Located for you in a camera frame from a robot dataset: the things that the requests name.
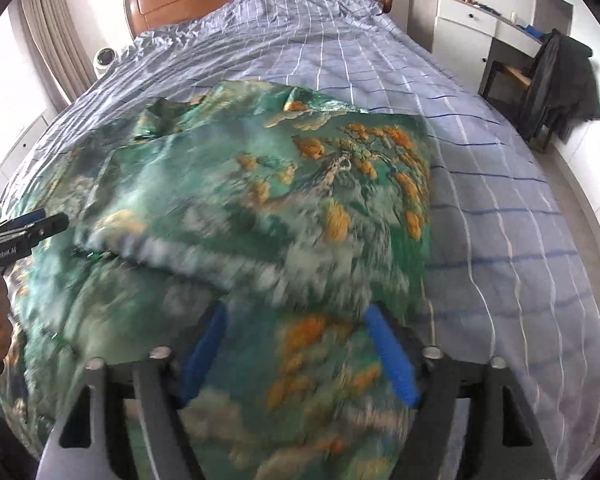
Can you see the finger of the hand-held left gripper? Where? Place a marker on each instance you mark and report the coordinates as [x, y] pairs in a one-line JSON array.
[[22, 220], [50, 225]]

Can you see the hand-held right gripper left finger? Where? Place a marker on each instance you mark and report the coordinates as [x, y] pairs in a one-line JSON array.
[[206, 345]]

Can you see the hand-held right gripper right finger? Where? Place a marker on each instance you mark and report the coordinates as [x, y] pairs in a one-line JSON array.
[[390, 355]]

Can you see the green printed silk garment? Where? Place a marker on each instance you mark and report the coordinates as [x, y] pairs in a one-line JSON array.
[[280, 200]]

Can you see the white round fan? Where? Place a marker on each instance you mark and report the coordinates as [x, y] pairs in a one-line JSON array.
[[105, 60]]

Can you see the beige curtain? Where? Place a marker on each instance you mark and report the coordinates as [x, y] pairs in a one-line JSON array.
[[55, 35]]

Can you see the blue plaid bed sheet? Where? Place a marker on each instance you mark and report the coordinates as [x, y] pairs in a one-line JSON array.
[[380, 60]]

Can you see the dark wooden chair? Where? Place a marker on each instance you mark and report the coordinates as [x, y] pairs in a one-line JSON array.
[[510, 75]]

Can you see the black jacket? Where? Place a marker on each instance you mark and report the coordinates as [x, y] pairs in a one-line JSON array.
[[560, 85]]

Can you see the white desk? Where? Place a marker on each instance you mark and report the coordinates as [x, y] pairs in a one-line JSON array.
[[465, 25]]

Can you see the small blue object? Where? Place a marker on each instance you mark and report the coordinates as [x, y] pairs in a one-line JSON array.
[[536, 31]]

